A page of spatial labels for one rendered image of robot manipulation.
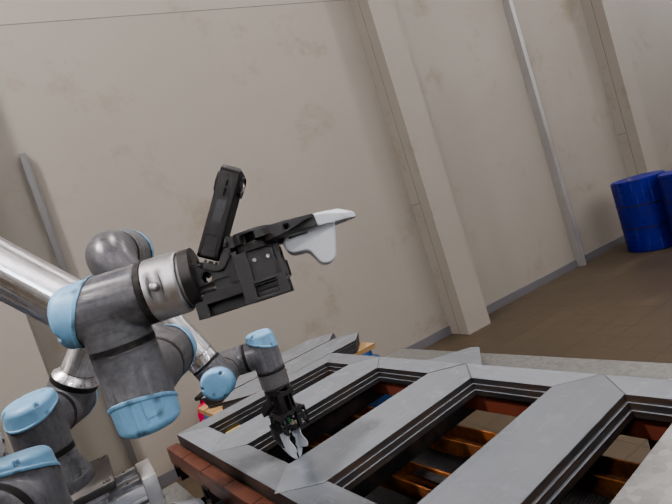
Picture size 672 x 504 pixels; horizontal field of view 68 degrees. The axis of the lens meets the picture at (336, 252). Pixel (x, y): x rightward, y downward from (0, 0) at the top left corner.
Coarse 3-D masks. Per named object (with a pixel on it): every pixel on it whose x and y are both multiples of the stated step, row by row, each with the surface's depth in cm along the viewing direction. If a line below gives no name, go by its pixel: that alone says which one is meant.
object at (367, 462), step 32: (352, 384) 179; (480, 384) 148; (512, 384) 139; (320, 416) 169; (608, 416) 109; (640, 416) 111; (192, 448) 172; (256, 448) 155; (384, 448) 128; (576, 448) 101; (256, 480) 130; (352, 480) 121; (544, 480) 94; (576, 480) 97
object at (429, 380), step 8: (424, 376) 163; (432, 376) 161; (440, 376) 159; (448, 376) 157; (416, 384) 159; (424, 384) 157; (432, 384) 155; (440, 384) 153; (448, 384) 151; (456, 384) 149
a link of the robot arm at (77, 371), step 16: (144, 240) 128; (144, 256) 126; (80, 352) 125; (64, 368) 125; (80, 368) 125; (48, 384) 125; (64, 384) 124; (80, 384) 125; (96, 384) 129; (80, 400) 126; (96, 400) 135; (80, 416) 126
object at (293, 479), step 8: (288, 472) 128; (296, 472) 127; (280, 480) 125; (288, 480) 124; (296, 480) 123; (304, 480) 122; (312, 480) 120; (320, 480) 119; (288, 488) 120; (296, 488) 119
